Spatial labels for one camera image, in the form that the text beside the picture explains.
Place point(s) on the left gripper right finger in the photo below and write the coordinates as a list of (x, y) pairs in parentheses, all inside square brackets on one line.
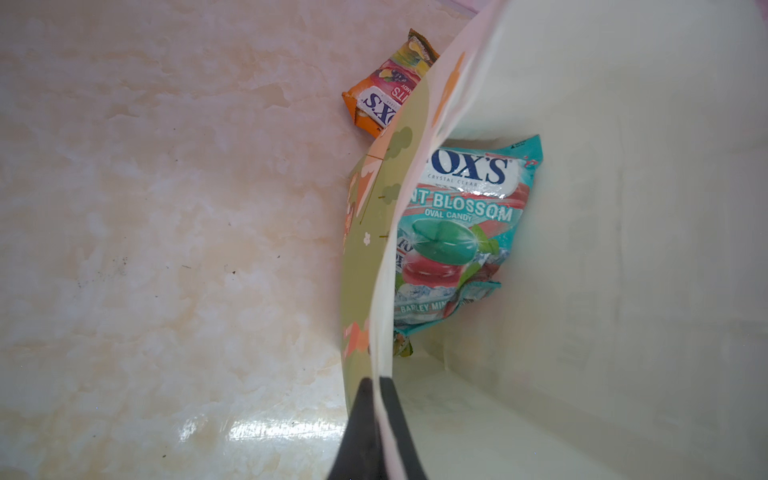
[(399, 454)]

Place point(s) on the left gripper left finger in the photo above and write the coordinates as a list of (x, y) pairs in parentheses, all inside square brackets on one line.
[(360, 453)]

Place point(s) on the green candy bag back side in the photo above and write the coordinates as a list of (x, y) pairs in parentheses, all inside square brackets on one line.
[(402, 346)]

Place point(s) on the white paper gift bag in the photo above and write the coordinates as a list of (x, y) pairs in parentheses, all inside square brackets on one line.
[(628, 336)]

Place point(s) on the teal mint blossom candy bag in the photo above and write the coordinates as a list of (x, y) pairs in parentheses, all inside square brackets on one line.
[(458, 229)]

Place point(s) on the orange Fox's fruits candy bag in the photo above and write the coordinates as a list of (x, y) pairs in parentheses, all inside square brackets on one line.
[(374, 101)]

